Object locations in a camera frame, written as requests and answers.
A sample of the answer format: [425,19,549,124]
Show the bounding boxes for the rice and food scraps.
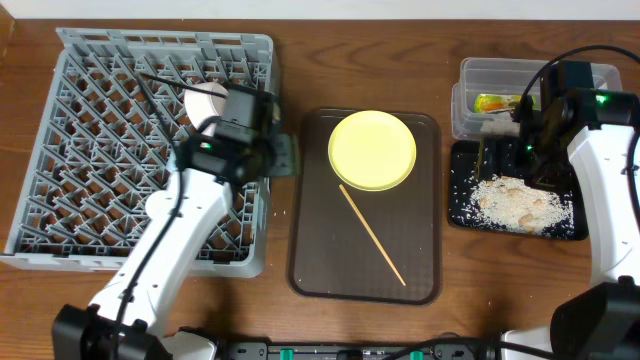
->
[454,176,574,236]

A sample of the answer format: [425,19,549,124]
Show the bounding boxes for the pink bowl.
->
[184,82,228,128]

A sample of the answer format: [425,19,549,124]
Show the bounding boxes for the green snack wrapper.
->
[473,93,521,114]

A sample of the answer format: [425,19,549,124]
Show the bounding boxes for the wooden chopstick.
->
[338,184,407,287]

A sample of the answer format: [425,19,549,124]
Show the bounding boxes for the yellow plate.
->
[328,110,417,192]

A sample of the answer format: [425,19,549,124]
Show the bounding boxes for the white cup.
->
[145,191,170,219]

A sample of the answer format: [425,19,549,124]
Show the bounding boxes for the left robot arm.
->
[51,124,300,359]

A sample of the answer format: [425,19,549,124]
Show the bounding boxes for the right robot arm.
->
[476,88,639,359]

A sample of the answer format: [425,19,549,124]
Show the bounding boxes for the black waste tray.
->
[447,141,588,241]

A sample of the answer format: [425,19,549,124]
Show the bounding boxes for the clear plastic bin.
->
[450,56,624,141]

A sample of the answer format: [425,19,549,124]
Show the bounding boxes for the dark brown serving tray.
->
[287,108,443,305]

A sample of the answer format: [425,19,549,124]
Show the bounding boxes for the grey dish rack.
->
[1,28,280,272]

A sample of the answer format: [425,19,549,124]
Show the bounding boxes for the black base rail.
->
[154,327,551,360]

